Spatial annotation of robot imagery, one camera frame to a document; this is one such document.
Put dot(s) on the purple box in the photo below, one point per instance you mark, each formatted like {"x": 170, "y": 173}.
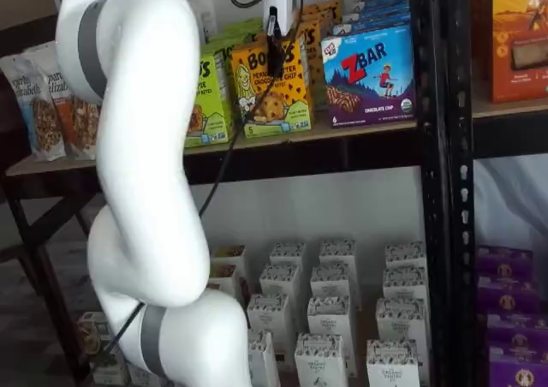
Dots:
{"x": 509, "y": 295}
{"x": 505, "y": 263}
{"x": 520, "y": 370}
{"x": 518, "y": 331}

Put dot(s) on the orange Purely Elizabeth granola bag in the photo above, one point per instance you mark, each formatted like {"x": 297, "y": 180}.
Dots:
{"x": 77, "y": 126}

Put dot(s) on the orange Bobo's peanut butter box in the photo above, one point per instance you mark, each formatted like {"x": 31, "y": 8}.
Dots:
{"x": 278, "y": 104}
{"x": 325, "y": 10}
{"x": 313, "y": 61}

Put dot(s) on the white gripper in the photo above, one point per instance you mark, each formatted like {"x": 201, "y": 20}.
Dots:
{"x": 282, "y": 1}

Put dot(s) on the black metal shelf rack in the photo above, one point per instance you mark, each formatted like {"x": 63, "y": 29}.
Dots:
{"x": 432, "y": 190}
{"x": 460, "y": 190}

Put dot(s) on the green Bobo's apple pie box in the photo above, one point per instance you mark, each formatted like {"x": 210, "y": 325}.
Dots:
{"x": 222, "y": 55}
{"x": 210, "y": 117}
{"x": 244, "y": 27}

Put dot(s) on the white backdrop sheet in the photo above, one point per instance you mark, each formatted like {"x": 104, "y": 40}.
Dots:
{"x": 509, "y": 203}

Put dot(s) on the blue Purely Elizabeth granola bag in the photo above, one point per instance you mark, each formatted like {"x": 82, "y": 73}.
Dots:
{"x": 38, "y": 121}

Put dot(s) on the white patterned carton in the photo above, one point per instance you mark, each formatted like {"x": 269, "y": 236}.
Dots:
{"x": 400, "y": 318}
{"x": 404, "y": 282}
{"x": 319, "y": 361}
{"x": 278, "y": 282}
{"x": 265, "y": 361}
{"x": 267, "y": 318}
{"x": 329, "y": 318}
{"x": 404, "y": 254}
{"x": 334, "y": 282}
{"x": 338, "y": 254}
{"x": 391, "y": 365}
{"x": 287, "y": 254}

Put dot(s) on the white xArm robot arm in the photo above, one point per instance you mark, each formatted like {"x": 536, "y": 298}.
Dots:
{"x": 141, "y": 147}

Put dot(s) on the white granola bag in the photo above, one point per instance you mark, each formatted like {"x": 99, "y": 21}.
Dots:
{"x": 207, "y": 6}

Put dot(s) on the large orange cereal box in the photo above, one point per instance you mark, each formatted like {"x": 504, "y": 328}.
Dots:
{"x": 518, "y": 40}

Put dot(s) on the white carton with picture top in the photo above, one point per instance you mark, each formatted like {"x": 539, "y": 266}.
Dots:
{"x": 222, "y": 278}
{"x": 229, "y": 256}

